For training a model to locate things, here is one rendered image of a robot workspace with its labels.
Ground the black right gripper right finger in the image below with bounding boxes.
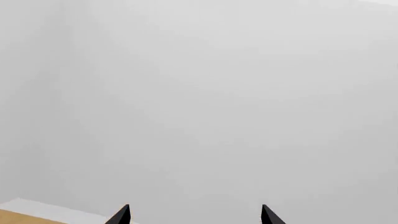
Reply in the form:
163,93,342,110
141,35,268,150
261,203,287,224

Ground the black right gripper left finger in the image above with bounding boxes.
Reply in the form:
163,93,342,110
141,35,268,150
104,203,131,224

